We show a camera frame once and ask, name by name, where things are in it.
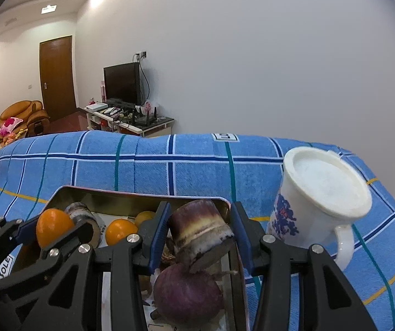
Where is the orange tangerine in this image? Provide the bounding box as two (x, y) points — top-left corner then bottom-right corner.
(134, 211), (156, 228)
(35, 209), (75, 249)
(105, 219), (138, 246)

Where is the blue plaid tablecloth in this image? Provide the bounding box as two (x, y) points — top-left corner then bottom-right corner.
(0, 131), (395, 330)

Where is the pink floral cushion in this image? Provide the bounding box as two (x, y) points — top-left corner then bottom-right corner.
(0, 117), (23, 137)

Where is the white lidded floral mug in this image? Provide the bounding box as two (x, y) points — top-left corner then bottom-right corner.
(266, 146), (373, 271)

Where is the purple onion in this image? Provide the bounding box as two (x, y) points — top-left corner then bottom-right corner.
(149, 263), (239, 327)

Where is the white tv stand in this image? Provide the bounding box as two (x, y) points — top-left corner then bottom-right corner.
(80, 107), (175, 138)

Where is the brown leather sofa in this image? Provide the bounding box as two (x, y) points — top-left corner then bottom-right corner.
(0, 100), (50, 149)

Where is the pink metal tin box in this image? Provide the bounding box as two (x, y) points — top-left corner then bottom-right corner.
(14, 185), (250, 331)

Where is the black wifi router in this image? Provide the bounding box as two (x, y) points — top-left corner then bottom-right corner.
(133, 108), (157, 126)

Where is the brown wooden door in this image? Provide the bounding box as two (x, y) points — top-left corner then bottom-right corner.
(39, 36), (77, 121)

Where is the black television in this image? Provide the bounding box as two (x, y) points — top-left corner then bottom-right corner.
(103, 62), (142, 105)

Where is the black power cable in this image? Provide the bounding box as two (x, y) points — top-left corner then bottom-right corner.
(132, 53), (151, 106)

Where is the wall power socket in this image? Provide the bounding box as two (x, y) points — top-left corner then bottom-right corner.
(136, 51), (147, 60)

